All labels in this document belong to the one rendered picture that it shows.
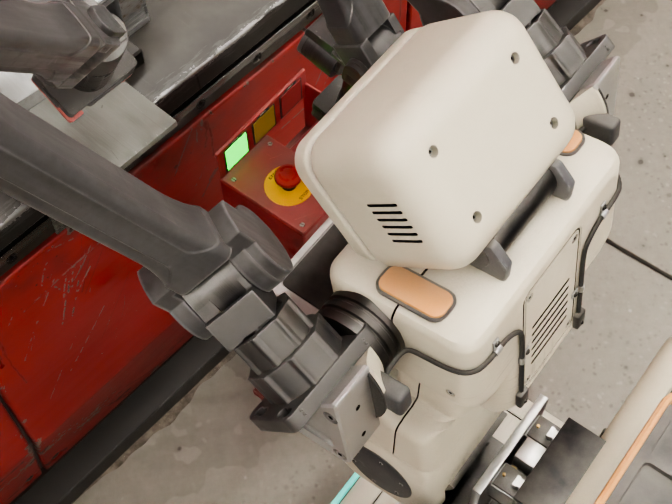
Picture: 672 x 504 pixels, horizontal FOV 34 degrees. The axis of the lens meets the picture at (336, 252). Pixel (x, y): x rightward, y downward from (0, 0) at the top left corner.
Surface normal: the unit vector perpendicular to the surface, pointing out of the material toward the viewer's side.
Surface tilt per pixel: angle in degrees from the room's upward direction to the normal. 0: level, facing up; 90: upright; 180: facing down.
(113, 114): 0
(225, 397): 0
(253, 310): 50
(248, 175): 0
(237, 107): 90
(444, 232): 57
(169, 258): 85
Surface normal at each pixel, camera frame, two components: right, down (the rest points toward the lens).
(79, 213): 0.44, 0.72
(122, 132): -0.01, -0.52
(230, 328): 0.03, 0.32
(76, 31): 0.76, -0.54
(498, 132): 0.58, 0.03
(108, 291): 0.74, 0.57
